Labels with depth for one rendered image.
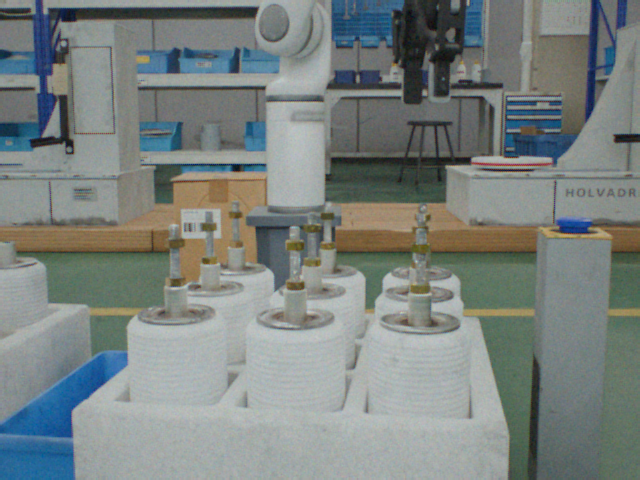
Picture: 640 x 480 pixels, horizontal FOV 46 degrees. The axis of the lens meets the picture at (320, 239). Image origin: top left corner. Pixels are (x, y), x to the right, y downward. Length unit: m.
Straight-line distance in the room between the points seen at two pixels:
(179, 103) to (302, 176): 8.06
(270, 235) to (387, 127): 7.90
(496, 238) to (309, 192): 1.56
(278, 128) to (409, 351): 0.57
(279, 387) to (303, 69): 0.63
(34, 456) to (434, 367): 0.43
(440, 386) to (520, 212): 2.08
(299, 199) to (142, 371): 0.51
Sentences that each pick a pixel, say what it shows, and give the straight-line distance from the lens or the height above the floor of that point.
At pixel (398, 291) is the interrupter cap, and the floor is 0.25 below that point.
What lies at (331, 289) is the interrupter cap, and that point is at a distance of 0.84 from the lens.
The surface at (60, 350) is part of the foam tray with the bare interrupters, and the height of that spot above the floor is 0.14.
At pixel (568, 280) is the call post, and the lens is 0.88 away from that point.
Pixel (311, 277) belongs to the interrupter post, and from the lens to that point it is 0.82.
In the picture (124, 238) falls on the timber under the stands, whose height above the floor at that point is 0.05.
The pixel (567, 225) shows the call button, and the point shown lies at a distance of 0.89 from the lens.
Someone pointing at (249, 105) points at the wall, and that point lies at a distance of 9.06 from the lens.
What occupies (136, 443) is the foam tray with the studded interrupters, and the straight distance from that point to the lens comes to 0.72.
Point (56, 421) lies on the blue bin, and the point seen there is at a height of 0.08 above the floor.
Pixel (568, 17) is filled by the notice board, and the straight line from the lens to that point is 7.11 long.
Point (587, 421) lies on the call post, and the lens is 0.93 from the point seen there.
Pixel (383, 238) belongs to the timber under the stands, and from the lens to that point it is 2.60.
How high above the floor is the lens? 0.43
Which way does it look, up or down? 9 degrees down
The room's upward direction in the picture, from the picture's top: straight up
